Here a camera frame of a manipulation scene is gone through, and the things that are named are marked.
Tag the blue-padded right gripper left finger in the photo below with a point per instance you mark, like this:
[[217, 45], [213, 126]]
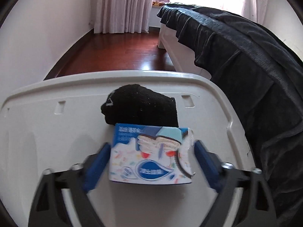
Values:
[[48, 207]]

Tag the blue white tissue box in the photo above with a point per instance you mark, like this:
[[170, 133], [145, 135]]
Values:
[[151, 155]]

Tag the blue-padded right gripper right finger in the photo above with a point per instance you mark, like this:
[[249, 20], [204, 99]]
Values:
[[256, 206]]

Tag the black sock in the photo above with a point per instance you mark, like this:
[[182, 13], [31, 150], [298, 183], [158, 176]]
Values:
[[135, 104]]

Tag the white plastic storage box lid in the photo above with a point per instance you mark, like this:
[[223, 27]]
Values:
[[57, 123]]

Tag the white bed frame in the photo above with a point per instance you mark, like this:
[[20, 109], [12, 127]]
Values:
[[181, 56]]

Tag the pink right curtain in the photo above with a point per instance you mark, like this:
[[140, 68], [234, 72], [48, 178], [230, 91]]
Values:
[[255, 10]]

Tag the pink white left curtain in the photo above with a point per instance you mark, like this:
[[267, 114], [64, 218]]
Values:
[[121, 16]]

